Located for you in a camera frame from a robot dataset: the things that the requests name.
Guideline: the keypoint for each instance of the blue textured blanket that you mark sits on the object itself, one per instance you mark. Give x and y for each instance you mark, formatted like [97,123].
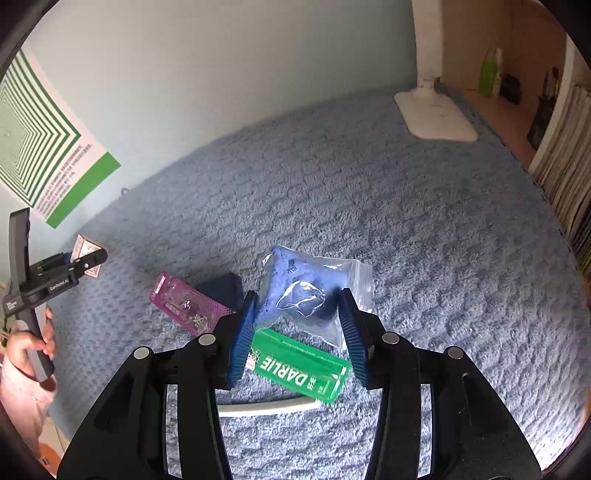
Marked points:
[415,230]

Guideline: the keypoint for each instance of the green bottle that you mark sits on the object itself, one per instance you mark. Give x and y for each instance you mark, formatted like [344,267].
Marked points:
[490,76]

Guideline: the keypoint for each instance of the wooden bookshelf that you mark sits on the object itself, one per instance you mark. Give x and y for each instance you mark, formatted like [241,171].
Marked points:
[521,37]

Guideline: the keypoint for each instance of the green toothpaste box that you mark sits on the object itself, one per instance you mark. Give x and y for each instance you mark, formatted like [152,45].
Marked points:
[295,364]

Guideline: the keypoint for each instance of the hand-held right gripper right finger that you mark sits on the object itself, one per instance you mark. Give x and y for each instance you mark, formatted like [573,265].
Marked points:
[355,346]

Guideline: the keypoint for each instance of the green striped wall poster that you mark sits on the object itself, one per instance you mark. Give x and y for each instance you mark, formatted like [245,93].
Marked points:
[27,138]

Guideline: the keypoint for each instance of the dark pen holder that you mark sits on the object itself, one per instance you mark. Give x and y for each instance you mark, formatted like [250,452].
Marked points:
[540,124]

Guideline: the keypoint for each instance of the small black container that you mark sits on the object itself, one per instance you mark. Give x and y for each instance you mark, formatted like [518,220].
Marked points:
[511,90]

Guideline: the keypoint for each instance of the white paper stick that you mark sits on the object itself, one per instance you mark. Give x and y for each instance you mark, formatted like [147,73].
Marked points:
[268,408]

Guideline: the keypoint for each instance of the person's left hand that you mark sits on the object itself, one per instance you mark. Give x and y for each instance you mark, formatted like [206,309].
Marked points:
[23,346]

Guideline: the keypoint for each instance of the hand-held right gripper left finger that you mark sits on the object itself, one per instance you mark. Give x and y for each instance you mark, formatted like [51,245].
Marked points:
[242,341]

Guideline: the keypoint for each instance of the plastic bag with blue cloth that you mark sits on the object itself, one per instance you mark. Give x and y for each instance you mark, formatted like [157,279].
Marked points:
[300,286]

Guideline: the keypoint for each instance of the small white cube box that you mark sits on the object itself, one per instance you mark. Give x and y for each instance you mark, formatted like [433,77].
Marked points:
[85,244]

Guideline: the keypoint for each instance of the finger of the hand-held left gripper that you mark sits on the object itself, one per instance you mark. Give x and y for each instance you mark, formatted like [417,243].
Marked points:
[90,261]

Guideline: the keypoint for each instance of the row of books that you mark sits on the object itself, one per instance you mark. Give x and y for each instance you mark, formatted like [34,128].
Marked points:
[568,175]

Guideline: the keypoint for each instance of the white desk lamp base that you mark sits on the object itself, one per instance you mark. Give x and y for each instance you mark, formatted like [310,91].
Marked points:
[434,115]

